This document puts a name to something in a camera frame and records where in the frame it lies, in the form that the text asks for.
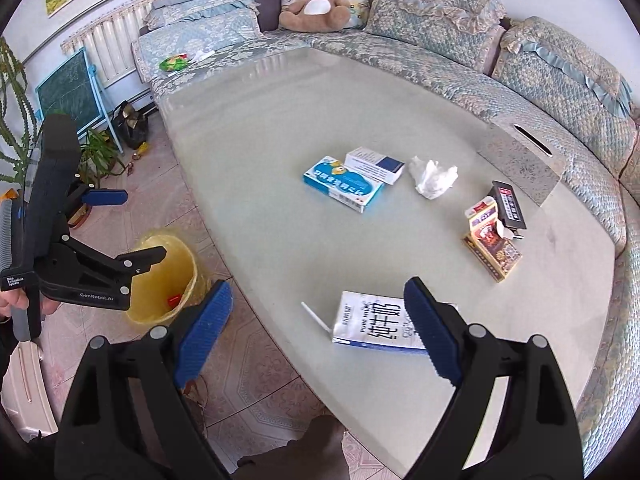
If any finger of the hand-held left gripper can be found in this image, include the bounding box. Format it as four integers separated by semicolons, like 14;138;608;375
65;172;129;209
36;232;168;312

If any tall green cactus plant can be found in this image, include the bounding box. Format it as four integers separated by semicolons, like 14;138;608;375
0;35;42;182

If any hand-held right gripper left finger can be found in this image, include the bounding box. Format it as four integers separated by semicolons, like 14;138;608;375
54;280;234;480

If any green spider plant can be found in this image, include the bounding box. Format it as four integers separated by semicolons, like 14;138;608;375
79;127;127;187

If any yellow lined trash bin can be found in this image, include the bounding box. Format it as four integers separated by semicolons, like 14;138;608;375
125;228;214;325

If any white drinking straw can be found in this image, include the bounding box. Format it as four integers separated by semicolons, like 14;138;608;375
300;302;333;334

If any white tissue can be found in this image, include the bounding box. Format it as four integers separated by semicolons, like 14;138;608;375
408;156;459;201

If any white wall radiator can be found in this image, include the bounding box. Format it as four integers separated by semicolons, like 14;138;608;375
61;0;281;82

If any blue framed chalkboard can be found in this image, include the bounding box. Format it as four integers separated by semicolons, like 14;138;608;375
35;47;126;154

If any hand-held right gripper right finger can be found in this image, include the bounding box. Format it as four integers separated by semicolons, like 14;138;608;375
403;276;585;480

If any brown teddy bear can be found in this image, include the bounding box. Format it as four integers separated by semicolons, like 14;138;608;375
278;0;354;32

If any black bag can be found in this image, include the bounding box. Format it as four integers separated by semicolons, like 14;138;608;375
112;101;150;150

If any white blue milk carton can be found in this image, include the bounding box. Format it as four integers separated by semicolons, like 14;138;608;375
332;291;458;356

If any floral ruffled back cushion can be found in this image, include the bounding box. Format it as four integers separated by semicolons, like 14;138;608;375
367;0;507;74
145;0;264;36
492;16;639;163

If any grey patterned tissue box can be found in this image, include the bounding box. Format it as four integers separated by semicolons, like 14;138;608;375
477;122;569;206

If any red gold cigarette pack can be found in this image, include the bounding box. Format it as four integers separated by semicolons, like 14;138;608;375
462;196;524;283

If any person's dark trouser leg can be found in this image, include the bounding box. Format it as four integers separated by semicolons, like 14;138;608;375
237;415;351;480

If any floral quilted sofa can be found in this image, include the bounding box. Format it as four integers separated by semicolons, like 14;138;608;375
131;0;640;478

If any white and navy box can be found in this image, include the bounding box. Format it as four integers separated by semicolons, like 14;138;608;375
345;147;406;186

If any black rectangular box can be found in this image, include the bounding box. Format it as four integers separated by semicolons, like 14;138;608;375
491;180;528;231

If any person's left hand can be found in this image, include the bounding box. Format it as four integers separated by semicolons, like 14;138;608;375
0;287;60;323

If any blue medicine box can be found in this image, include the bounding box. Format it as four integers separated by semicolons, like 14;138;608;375
302;156;385;213

